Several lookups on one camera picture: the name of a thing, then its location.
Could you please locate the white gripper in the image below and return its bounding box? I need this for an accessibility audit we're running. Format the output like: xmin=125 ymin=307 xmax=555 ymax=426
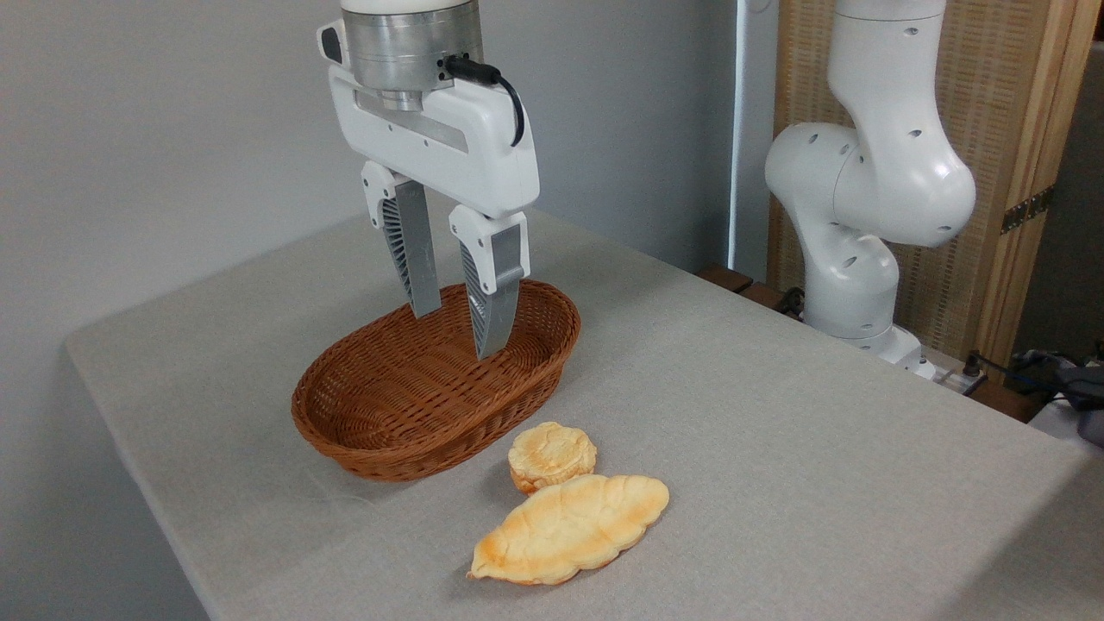
xmin=317 ymin=21 xmax=541 ymax=361

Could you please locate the long leaf-shaped bread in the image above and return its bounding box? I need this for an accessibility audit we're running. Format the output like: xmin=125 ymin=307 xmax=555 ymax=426
xmin=467 ymin=474 xmax=671 ymax=587

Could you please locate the brown wicker oval basket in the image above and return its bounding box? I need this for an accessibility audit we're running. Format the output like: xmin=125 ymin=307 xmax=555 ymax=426
xmin=291 ymin=278 xmax=581 ymax=482

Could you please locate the round bread bun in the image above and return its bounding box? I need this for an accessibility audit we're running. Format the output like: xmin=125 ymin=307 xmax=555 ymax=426
xmin=507 ymin=421 xmax=598 ymax=495

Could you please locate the grey tablecloth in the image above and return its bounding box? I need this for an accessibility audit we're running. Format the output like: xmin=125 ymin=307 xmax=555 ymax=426
xmin=62 ymin=207 xmax=1104 ymax=621

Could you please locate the white power strip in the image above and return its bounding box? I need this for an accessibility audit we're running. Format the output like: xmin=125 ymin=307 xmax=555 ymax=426
xmin=925 ymin=362 xmax=986 ymax=398

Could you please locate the wooden woven folding screen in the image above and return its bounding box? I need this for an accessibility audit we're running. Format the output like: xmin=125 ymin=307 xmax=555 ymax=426
xmin=768 ymin=0 xmax=1103 ymax=372

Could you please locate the metal screen hinge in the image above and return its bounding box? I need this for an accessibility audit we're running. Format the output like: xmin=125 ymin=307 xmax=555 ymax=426
xmin=1000 ymin=185 xmax=1055 ymax=235

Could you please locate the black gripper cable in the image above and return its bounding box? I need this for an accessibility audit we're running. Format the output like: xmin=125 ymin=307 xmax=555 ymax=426
xmin=443 ymin=55 xmax=525 ymax=147

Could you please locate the white door frame strip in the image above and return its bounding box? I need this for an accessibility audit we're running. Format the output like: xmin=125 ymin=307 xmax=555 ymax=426
xmin=727 ymin=0 xmax=780 ymax=281

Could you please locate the black power cable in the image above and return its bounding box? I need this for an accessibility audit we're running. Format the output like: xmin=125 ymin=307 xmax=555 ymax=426
xmin=961 ymin=349 xmax=1079 ymax=406

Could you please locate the dark cable bundle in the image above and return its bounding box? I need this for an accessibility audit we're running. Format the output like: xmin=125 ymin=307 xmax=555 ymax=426
xmin=1011 ymin=343 xmax=1104 ymax=449

